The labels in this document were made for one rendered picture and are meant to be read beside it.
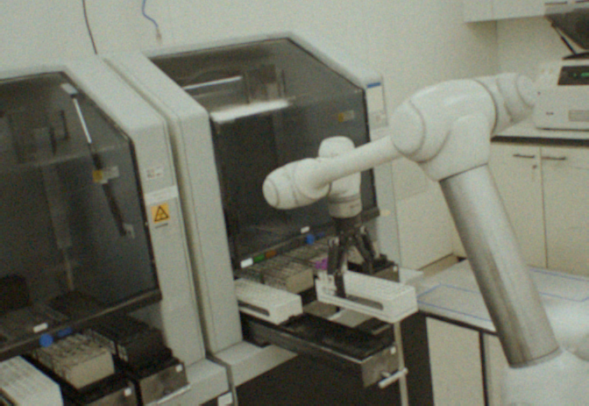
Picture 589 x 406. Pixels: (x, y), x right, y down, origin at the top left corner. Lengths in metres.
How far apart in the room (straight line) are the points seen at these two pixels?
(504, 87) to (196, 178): 0.93
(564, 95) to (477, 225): 2.72
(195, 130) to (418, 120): 0.85
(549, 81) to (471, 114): 2.74
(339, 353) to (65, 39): 1.76
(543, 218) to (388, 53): 1.26
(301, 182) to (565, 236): 2.64
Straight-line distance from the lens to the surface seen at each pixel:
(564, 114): 4.09
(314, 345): 2.00
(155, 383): 2.01
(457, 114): 1.39
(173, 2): 3.33
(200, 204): 2.07
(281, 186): 1.81
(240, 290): 2.29
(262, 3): 3.61
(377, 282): 2.04
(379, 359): 1.92
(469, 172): 1.40
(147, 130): 1.97
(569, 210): 4.20
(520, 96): 1.50
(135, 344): 2.03
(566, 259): 4.30
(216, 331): 2.18
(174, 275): 2.06
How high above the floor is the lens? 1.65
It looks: 13 degrees down
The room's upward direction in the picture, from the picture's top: 7 degrees counter-clockwise
